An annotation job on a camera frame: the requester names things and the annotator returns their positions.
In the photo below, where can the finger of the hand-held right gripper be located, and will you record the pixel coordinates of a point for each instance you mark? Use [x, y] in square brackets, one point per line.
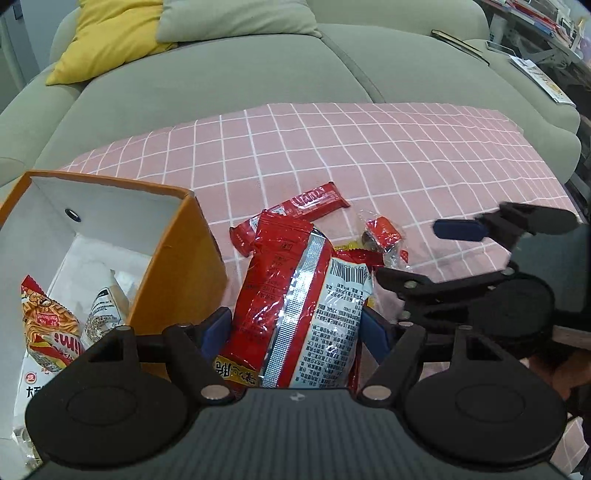
[415, 288]
[457, 229]

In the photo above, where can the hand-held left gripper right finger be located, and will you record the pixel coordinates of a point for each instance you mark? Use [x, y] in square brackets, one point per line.
[376, 337]

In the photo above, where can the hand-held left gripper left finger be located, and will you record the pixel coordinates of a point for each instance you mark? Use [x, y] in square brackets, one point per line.
[217, 332]

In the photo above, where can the large red snack bag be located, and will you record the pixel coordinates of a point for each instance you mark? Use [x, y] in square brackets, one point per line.
[277, 286]

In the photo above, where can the orange cardboard box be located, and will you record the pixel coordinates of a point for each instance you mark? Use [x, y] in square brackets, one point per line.
[184, 258]

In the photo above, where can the white snack bag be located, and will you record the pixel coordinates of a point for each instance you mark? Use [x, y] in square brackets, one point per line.
[104, 307]

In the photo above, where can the orange peanut snack packet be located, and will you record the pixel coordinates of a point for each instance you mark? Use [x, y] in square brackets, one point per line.
[46, 323]

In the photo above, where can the white green snack packet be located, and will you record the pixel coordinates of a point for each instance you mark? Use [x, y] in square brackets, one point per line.
[34, 392]

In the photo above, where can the clear nut mix packet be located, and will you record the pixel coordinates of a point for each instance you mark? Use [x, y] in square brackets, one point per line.
[23, 443]

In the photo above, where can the person's right hand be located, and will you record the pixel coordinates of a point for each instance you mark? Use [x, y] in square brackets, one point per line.
[551, 376]

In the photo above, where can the small red candy packet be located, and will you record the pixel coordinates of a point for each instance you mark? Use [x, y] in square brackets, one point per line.
[383, 233]

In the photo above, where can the yellow snack packet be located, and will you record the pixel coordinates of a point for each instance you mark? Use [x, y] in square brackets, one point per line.
[358, 254]

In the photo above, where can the pink checked tablecloth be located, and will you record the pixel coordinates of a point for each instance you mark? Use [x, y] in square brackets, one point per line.
[369, 152]

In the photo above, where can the long red snack packet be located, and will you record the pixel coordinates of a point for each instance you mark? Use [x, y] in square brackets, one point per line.
[300, 203]

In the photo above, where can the dark book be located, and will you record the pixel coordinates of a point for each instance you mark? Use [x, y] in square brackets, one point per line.
[457, 41]

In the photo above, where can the smartphone with dark screen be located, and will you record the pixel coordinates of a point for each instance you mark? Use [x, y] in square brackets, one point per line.
[498, 46]

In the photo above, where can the shelf with books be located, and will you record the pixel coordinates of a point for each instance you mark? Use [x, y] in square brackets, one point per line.
[545, 27]

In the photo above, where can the grey-green sofa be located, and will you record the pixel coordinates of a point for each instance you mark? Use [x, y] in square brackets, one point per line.
[231, 69]

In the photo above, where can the beige pillow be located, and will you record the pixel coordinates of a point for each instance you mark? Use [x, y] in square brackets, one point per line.
[231, 18]

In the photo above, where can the yellow pillow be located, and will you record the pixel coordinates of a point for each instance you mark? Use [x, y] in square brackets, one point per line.
[106, 37]

